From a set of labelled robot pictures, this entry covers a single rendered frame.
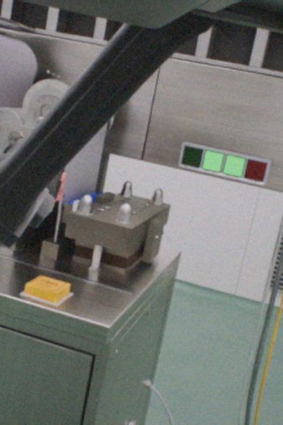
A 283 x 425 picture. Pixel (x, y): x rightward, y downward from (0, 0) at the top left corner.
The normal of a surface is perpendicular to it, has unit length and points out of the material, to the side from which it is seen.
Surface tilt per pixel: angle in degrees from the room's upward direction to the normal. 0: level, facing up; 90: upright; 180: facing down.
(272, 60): 90
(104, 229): 90
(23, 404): 90
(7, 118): 90
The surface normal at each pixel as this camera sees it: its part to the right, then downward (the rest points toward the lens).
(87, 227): -0.27, 0.15
